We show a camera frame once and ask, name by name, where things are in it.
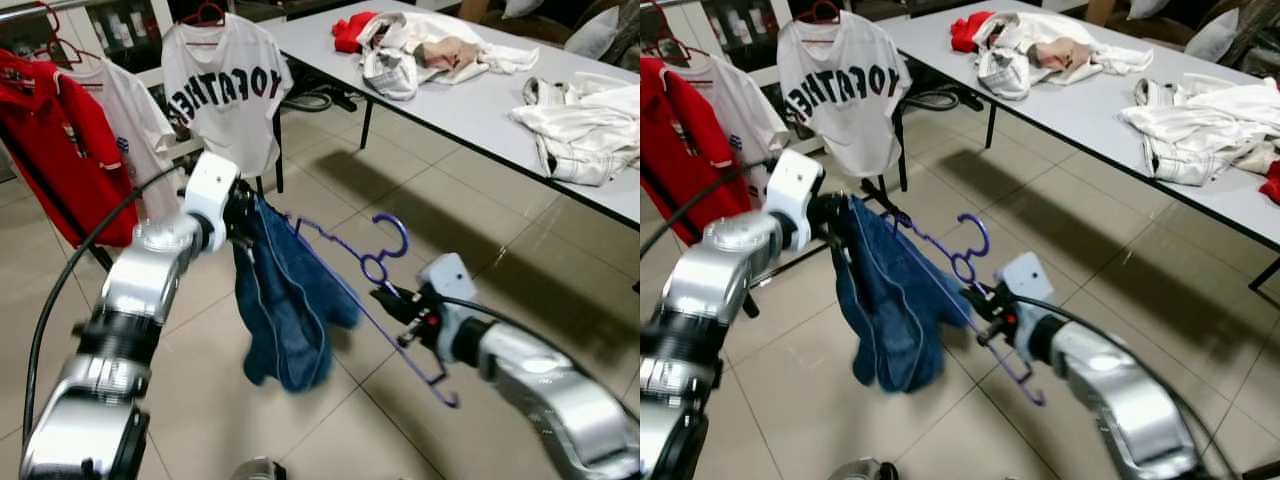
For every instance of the grey robot leg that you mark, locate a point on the grey robot leg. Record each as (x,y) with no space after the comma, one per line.
(260,470)
(857,471)

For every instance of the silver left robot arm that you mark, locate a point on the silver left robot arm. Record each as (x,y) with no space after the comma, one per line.
(140,285)
(730,270)

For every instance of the blue denim garment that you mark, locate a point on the blue denim garment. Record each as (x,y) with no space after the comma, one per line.
(290,310)
(890,320)

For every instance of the white shirt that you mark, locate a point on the white shirt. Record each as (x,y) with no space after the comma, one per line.
(745,110)
(130,120)

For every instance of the white striped jacket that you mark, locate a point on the white striped jacket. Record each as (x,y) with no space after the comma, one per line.
(390,75)
(1005,72)

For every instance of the red shirt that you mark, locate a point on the red shirt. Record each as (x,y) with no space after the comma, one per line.
(680,150)
(50,150)

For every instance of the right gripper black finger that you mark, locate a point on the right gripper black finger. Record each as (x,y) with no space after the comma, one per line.
(973,295)
(411,339)
(988,339)
(392,297)

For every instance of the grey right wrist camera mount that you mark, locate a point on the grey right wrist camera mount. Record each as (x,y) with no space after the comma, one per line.
(448,285)
(1025,285)

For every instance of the red cloth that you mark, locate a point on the red cloth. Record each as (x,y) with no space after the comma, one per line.
(1272,182)

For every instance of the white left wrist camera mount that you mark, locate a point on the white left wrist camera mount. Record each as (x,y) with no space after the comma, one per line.
(210,190)
(795,190)

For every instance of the red clothes hanger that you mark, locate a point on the red clothes hanger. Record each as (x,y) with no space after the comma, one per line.
(200,20)
(56,30)
(668,30)
(815,17)

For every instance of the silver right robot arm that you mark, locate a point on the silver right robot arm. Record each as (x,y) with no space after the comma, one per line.
(1130,400)
(560,400)

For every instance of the grey pillow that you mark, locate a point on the grey pillow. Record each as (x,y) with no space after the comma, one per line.
(595,32)
(1215,35)

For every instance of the white table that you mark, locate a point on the white table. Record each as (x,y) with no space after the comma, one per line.
(1080,110)
(470,110)

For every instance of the beige garment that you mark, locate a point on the beige garment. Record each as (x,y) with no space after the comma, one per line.
(450,52)
(1062,54)

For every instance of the white lettered jersey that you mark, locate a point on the white lettered jersey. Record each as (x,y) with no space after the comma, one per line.
(225,50)
(845,50)

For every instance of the purple clothes hanger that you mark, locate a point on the purple clothes hanger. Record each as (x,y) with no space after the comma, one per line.
(406,238)
(987,238)

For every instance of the small white pillow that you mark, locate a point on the small white pillow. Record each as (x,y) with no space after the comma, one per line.
(525,8)
(1148,8)

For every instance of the silver clothes rail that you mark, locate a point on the silver clothes rail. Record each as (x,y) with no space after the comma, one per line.
(660,3)
(30,8)

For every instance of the red crumpled garment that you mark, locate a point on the red crumpled garment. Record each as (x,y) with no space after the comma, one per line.
(968,30)
(350,30)

